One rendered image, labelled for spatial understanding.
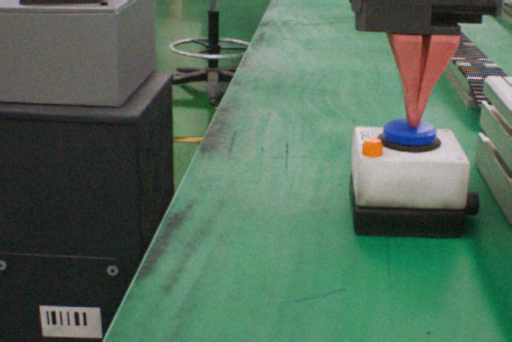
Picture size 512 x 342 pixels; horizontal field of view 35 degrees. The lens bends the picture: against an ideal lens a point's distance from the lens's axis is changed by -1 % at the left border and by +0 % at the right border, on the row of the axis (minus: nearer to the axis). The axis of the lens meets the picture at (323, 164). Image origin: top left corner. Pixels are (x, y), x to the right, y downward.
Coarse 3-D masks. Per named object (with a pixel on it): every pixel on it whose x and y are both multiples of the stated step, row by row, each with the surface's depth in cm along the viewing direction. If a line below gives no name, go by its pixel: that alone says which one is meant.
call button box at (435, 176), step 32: (352, 160) 63; (384, 160) 57; (416, 160) 57; (448, 160) 58; (352, 192) 62; (384, 192) 58; (416, 192) 58; (448, 192) 58; (384, 224) 59; (416, 224) 59; (448, 224) 59
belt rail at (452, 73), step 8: (448, 64) 106; (448, 72) 106; (456, 72) 100; (456, 80) 101; (464, 80) 95; (456, 88) 100; (464, 88) 98; (464, 96) 95; (472, 96) 94; (472, 104) 93
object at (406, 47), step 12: (396, 36) 55; (408, 36) 55; (420, 36) 55; (396, 48) 55; (408, 48) 55; (420, 48) 55; (396, 60) 60; (408, 60) 56; (408, 72) 57; (408, 84) 57; (408, 96) 58; (408, 108) 59; (408, 120) 60
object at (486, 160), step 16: (496, 80) 70; (496, 96) 67; (496, 112) 70; (496, 128) 67; (480, 144) 73; (496, 144) 67; (480, 160) 72; (496, 160) 67; (496, 176) 66; (496, 192) 66
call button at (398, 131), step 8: (392, 120) 62; (400, 120) 62; (384, 128) 60; (392, 128) 60; (400, 128) 60; (408, 128) 60; (416, 128) 60; (424, 128) 60; (432, 128) 60; (384, 136) 60; (392, 136) 59; (400, 136) 59; (408, 136) 59; (416, 136) 59; (424, 136) 59; (432, 136) 60; (408, 144) 59; (416, 144) 59; (424, 144) 59
